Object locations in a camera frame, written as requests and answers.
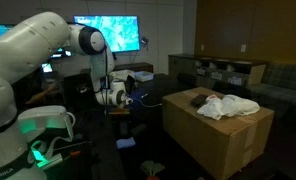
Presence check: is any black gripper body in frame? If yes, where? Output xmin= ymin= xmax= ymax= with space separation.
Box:
xmin=112 ymin=115 xmax=129 ymax=135

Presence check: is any blue sponge block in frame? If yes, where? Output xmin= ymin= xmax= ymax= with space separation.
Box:
xmin=116 ymin=137 xmax=136 ymax=149

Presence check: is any green cloth wedge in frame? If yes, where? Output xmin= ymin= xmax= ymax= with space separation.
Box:
xmin=140 ymin=161 xmax=165 ymax=176

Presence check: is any red apple toy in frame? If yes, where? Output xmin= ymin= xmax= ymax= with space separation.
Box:
xmin=146 ymin=176 xmax=160 ymax=180

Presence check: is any white cloth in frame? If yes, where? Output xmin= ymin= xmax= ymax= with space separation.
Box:
xmin=221 ymin=95 xmax=260 ymax=117

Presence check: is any white plastic bag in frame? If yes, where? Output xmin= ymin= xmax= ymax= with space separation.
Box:
xmin=197 ymin=95 xmax=224 ymax=120

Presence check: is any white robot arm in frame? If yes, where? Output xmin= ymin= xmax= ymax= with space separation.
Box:
xmin=0 ymin=12 xmax=132 ymax=180

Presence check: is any cardboard box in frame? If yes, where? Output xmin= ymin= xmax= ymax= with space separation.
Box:
xmin=162 ymin=87 xmax=274 ymax=180

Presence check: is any wooden shelf cabinet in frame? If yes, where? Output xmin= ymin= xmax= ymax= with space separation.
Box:
xmin=168 ymin=54 xmax=267 ymax=88

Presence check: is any green plaid sofa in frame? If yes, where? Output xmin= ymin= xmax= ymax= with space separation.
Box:
xmin=248 ymin=63 xmax=296 ymax=124

